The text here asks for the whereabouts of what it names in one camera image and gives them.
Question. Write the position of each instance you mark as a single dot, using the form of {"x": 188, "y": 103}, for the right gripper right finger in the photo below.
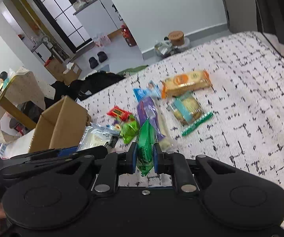
{"x": 175, "y": 165}

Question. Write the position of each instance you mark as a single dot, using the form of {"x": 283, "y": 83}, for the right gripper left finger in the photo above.
{"x": 111, "y": 167}

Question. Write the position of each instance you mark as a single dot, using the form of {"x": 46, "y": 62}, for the bright green snack packet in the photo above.
{"x": 129, "y": 129}

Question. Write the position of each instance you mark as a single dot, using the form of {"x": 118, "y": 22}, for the dark green snack packet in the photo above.
{"x": 146, "y": 141}

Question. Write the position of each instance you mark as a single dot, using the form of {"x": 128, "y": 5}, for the white cake snack pack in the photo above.
{"x": 96, "y": 135}

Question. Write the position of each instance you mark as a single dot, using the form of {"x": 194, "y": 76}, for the red candy bar wrapper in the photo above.
{"x": 119, "y": 113}

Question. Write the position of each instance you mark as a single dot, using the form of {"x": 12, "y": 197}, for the purple long snack pack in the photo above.
{"x": 148, "y": 108}

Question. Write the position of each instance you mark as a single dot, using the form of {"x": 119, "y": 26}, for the teal biscuit pack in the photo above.
{"x": 187, "y": 110}

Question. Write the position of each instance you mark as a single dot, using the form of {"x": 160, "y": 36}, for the brown cardboard box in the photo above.
{"x": 60, "y": 126}

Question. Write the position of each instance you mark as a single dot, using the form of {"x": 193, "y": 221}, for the light blue snack packet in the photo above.
{"x": 152, "y": 90}

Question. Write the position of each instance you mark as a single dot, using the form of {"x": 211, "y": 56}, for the orange rice cracker pack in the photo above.
{"x": 177, "y": 85}

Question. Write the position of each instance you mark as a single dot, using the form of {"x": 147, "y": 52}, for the wooden table with cloth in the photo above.
{"x": 23, "y": 87}

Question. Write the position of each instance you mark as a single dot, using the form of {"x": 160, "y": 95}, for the black clothes pile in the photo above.
{"x": 82, "y": 89}

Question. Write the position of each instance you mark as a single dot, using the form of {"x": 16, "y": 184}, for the white patterned bed blanket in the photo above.
{"x": 246, "y": 98}

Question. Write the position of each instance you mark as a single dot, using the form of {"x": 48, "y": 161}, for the doll figure on table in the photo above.
{"x": 4, "y": 79}

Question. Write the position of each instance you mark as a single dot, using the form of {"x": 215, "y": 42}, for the green crocodile rug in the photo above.
{"x": 131, "y": 71}

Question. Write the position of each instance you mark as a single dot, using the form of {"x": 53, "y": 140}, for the left black slipper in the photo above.
{"x": 93, "y": 62}

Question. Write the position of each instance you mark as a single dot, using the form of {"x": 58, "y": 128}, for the black slipper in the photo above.
{"x": 93, "y": 62}
{"x": 102, "y": 56}

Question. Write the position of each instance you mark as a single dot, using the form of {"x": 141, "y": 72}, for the floor cardboard box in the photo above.
{"x": 63, "y": 73}

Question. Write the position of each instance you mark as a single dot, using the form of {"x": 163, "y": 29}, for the right black slipper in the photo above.
{"x": 102, "y": 56}

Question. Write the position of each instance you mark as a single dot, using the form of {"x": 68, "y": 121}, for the grey plastic bag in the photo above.
{"x": 166, "y": 49}

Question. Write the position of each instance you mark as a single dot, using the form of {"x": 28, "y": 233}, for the pink plastic bag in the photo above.
{"x": 101, "y": 40}

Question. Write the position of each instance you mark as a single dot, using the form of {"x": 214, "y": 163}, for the brown lidded paper bucket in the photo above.
{"x": 176, "y": 38}

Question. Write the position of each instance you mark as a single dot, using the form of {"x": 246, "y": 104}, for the red oil bottle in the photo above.
{"x": 128, "y": 36}

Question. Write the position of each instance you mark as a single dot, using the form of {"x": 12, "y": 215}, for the white kitchen cabinet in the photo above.
{"x": 99, "y": 16}

